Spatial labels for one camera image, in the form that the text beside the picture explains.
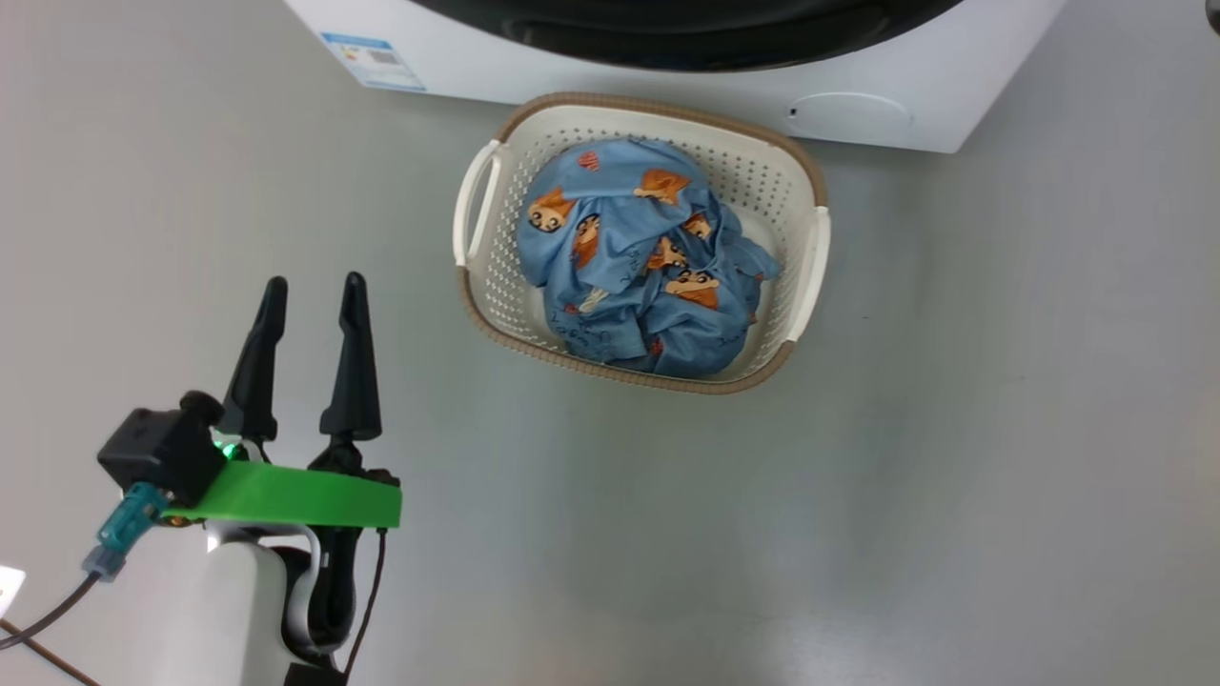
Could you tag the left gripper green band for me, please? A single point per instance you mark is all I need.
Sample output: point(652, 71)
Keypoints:
point(286, 495)

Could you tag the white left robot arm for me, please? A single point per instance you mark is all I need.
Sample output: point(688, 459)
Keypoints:
point(224, 610)

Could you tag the cream perforated laundry basket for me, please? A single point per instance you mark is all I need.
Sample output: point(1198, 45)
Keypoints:
point(496, 286)

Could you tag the white front-load washing machine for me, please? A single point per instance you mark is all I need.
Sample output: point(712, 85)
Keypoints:
point(667, 81)

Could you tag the blue energy label sticker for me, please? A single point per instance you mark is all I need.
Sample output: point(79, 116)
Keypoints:
point(374, 62)

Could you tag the round filter cover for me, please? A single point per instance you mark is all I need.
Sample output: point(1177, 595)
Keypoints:
point(848, 116)

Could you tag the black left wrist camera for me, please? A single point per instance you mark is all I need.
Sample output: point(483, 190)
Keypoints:
point(162, 448)

